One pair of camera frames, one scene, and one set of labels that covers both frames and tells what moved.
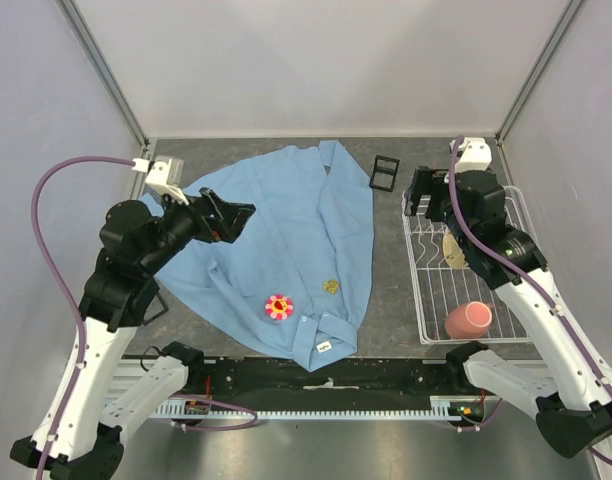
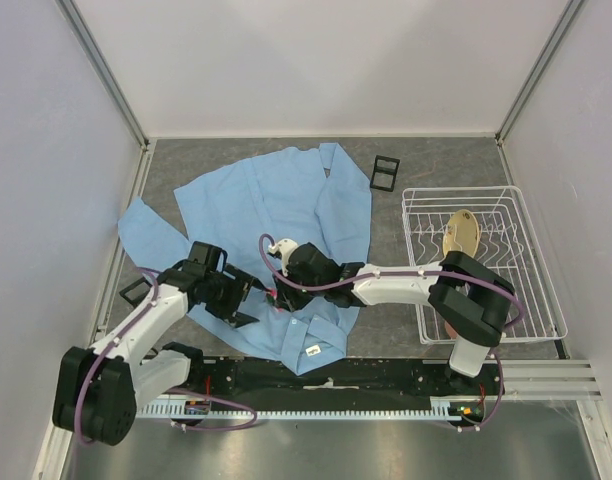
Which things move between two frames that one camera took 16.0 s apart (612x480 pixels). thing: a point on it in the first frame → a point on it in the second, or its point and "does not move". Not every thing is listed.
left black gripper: [229, 221] → [240, 287]
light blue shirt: [296, 281] does not move
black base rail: [428, 381] does not move
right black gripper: [427, 181] → [286, 298]
